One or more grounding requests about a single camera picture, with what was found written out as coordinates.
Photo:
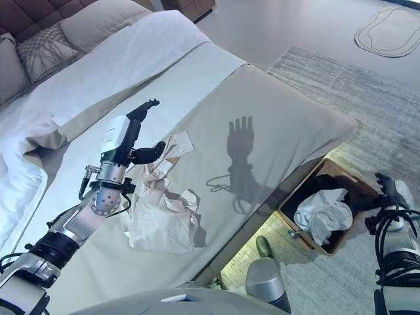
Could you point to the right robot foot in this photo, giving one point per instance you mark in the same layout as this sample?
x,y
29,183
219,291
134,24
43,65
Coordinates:
x,y
264,246

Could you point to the cream printed garment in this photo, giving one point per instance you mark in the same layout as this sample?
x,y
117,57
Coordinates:
x,y
157,223

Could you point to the beige pillow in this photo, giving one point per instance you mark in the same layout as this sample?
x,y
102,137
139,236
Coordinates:
x,y
101,26

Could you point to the grey pillow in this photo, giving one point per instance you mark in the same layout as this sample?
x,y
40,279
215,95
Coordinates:
x,y
10,72

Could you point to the grey robot body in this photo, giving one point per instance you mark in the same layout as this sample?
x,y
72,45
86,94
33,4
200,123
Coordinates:
x,y
197,303

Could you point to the patterned decorative cushion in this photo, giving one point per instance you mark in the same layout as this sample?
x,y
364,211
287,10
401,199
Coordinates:
x,y
46,52

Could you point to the grey pillows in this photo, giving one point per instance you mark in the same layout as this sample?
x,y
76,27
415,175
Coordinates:
x,y
49,13

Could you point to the grey area rug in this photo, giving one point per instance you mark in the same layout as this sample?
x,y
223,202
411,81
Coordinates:
x,y
344,98

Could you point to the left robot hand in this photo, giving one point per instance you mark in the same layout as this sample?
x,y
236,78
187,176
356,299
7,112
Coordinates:
x,y
113,138

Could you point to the white garment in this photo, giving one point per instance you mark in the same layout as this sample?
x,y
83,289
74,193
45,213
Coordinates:
x,y
325,213

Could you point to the wicker laundry basket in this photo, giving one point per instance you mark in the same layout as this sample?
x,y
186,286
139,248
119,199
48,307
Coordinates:
x,y
331,164

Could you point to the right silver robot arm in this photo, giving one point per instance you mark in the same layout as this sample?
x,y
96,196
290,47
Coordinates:
x,y
400,249

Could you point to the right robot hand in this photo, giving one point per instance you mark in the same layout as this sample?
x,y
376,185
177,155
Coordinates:
x,y
398,195

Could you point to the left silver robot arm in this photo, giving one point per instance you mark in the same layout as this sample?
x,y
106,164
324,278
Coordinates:
x,y
75,223

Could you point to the small beige floor mat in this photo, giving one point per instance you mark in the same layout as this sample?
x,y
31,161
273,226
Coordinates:
x,y
387,33

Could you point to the white duvet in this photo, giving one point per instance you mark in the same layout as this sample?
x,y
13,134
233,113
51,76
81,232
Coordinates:
x,y
115,72

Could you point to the brown wooden nightstand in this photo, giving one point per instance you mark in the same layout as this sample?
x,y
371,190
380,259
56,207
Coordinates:
x,y
190,8

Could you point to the bed with beige cover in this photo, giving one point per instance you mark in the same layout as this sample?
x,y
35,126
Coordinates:
x,y
279,115

